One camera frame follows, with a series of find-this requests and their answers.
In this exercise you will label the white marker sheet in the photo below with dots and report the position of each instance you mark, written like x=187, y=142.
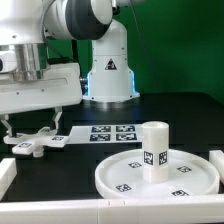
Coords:
x=99, y=134

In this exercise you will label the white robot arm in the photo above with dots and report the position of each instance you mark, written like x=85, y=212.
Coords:
x=29, y=80

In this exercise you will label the white cross-shaped table base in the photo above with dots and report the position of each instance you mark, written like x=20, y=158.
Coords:
x=33, y=144

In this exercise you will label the white round table top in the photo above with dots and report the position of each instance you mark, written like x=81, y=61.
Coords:
x=121, y=175

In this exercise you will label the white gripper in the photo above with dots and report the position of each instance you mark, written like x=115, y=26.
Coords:
x=59, y=87

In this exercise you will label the white front fence rail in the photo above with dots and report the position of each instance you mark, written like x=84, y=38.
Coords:
x=168, y=210

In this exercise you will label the white left fence block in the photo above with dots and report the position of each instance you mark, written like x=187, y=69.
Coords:
x=8, y=172

